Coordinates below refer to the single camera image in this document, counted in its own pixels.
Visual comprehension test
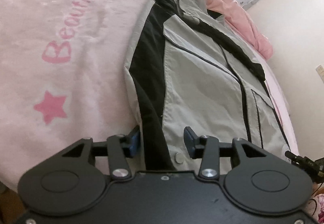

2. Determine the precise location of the beige wall socket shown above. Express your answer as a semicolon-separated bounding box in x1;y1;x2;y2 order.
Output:
316;65;324;78

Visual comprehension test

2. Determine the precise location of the grey and black jacket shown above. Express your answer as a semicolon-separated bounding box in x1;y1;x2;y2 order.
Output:
124;0;289;171

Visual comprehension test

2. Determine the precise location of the pink cartoon blanket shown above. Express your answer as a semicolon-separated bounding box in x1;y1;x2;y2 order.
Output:
1;0;298;190

